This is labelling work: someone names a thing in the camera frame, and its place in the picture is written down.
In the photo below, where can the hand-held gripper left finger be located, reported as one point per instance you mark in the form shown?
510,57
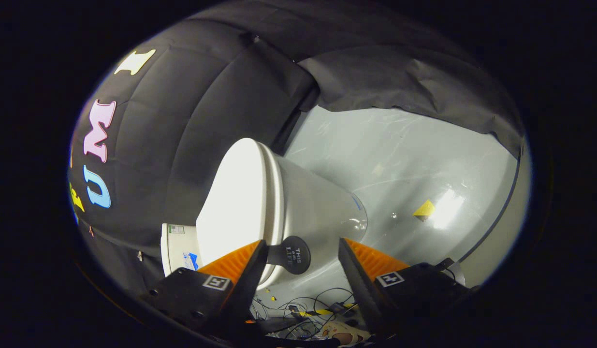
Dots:
245,295

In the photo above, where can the yellow floor sticker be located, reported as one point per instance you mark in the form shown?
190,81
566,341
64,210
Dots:
425,209

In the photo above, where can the white toilet bowl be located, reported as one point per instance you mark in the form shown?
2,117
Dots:
317,208

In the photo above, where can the white toilet seat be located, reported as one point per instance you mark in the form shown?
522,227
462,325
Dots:
278,203

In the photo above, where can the black backdrop cloth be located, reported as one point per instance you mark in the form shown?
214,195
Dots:
182,121

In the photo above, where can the black round lid pull tab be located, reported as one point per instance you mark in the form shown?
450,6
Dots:
293,253

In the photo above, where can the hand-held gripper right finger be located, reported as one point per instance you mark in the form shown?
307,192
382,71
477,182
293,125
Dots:
361,295

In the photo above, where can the cream patterned object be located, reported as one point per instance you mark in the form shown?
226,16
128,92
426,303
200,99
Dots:
344,333

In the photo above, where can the white toilet tank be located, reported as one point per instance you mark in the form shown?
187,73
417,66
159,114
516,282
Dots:
175,251

